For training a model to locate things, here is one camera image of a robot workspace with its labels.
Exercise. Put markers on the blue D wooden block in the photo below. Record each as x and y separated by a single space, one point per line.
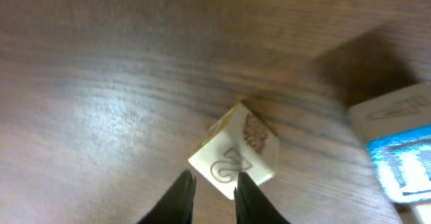
395 129

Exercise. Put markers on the wooden block green yellow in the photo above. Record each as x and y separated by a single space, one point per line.
238 142

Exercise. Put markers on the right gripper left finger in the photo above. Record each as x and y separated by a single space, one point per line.
176 205

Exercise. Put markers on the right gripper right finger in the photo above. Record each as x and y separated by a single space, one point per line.
252 206

